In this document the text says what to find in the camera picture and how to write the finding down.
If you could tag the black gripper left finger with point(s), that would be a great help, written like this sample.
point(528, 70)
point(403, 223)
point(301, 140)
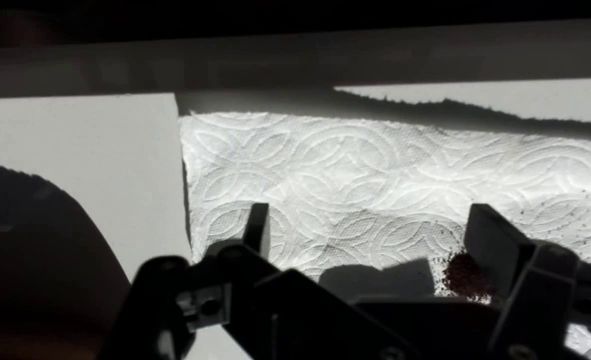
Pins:
point(257, 233)

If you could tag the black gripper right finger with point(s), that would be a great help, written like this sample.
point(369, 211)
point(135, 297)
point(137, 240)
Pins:
point(498, 248)

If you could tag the white paper towel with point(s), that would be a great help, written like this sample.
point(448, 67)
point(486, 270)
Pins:
point(377, 192)

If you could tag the spilled brown spice pile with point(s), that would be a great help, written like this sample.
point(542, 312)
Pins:
point(466, 278)

